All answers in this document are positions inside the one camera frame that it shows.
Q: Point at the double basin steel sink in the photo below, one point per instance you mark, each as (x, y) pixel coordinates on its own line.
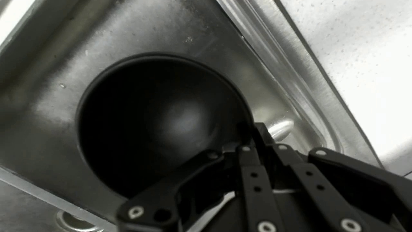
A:
(42, 129)

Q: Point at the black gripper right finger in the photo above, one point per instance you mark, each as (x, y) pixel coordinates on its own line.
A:
(300, 188)

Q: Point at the black bowl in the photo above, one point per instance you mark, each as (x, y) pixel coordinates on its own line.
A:
(149, 120)

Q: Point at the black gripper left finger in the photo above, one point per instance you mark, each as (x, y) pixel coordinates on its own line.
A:
(171, 197)

